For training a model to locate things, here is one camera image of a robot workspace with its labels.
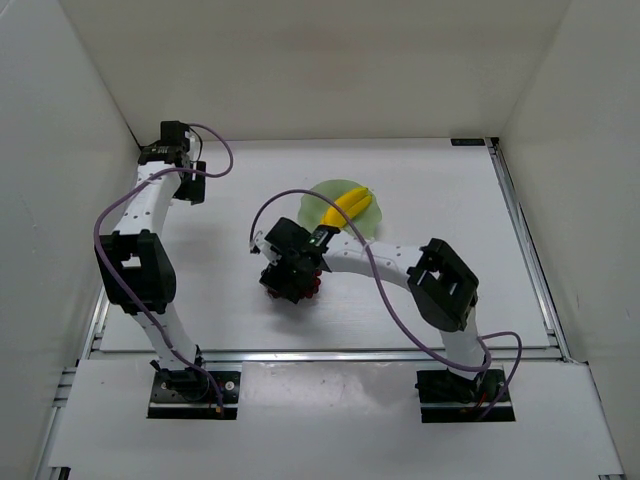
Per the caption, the front aluminium rail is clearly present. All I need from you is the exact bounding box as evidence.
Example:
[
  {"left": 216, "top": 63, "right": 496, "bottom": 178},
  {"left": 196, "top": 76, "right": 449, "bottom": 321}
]
[{"left": 88, "top": 347, "right": 563, "bottom": 363}]

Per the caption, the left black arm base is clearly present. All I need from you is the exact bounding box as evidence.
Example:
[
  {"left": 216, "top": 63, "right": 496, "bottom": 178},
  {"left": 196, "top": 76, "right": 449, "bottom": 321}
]
[{"left": 147, "top": 369, "right": 241, "bottom": 420}]

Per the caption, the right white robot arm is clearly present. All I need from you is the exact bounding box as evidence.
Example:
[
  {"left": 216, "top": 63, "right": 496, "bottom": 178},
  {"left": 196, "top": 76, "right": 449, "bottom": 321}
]
[{"left": 250, "top": 217, "right": 491, "bottom": 386}]

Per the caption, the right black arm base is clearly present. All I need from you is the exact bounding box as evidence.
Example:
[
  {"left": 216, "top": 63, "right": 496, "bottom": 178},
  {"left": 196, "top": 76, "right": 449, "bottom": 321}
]
[{"left": 415, "top": 369, "right": 516, "bottom": 424}]

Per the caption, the right black corner bracket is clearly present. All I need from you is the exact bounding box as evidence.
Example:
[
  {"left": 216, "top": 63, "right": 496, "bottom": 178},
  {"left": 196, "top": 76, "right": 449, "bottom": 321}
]
[{"left": 450, "top": 138, "right": 486, "bottom": 147}]

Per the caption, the yellow fake banana bunch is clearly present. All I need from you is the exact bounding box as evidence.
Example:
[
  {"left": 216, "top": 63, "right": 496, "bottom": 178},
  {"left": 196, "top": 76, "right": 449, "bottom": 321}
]
[{"left": 320, "top": 187, "right": 373, "bottom": 228}]

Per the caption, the aluminium rail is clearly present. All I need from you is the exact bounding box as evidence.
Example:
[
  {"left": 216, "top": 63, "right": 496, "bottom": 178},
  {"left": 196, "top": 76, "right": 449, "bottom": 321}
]
[
  {"left": 33, "top": 289, "right": 109, "bottom": 479},
  {"left": 485, "top": 137, "right": 573, "bottom": 362},
  {"left": 88, "top": 347, "right": 563, "bottom": 363}
]

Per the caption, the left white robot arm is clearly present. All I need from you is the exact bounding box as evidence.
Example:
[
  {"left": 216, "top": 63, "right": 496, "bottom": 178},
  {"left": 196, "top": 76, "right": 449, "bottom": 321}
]
[{"left": 96, "top": 121, "right": 209, "bottom": 390}]

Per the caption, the purple fake grape bunch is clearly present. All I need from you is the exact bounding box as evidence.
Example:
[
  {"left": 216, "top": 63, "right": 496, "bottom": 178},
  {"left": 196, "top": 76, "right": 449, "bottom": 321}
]
[{"left": 266, "top": 270, "right": 322, "bottom": 304}]

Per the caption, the green scalloped fruit bowl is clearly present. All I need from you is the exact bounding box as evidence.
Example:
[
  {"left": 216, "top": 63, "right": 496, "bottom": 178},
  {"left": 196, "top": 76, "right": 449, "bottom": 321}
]
[{"left": 297, "top": 179, "right": 382, "bottom": 240}]

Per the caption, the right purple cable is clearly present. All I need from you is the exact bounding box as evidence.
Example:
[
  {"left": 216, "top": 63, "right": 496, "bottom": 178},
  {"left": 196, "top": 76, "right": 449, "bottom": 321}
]
[{"left": 247, "top": 188, "right": 524, "bottom": 421}]

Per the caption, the right aluminium rail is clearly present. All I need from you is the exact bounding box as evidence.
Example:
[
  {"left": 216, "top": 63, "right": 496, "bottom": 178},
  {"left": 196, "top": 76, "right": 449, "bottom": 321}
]
[{"left": 485, "top": 137, "right": 573, "bottom": 362}]

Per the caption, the purple cable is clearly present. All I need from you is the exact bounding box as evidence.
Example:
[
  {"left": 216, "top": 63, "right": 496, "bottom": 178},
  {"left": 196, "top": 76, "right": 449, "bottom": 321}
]
[
  {"left": 247, "top": 188, "right": 524, "bottom": 421},
  {"left": 94, "top": 123, "right": 235, "bottom": 411}
]

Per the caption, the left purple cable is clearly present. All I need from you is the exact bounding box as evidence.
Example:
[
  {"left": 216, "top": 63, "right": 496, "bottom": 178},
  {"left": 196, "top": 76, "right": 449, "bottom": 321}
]
[{"left": 94, "top": 123, "right": 235, "bottom": 411}]

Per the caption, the left aluminium rail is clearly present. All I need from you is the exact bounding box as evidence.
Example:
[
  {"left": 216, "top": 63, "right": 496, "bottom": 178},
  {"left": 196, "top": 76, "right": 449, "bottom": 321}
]
[{"left": 33, "top": 289, "right": 109, "bottom": 479}]

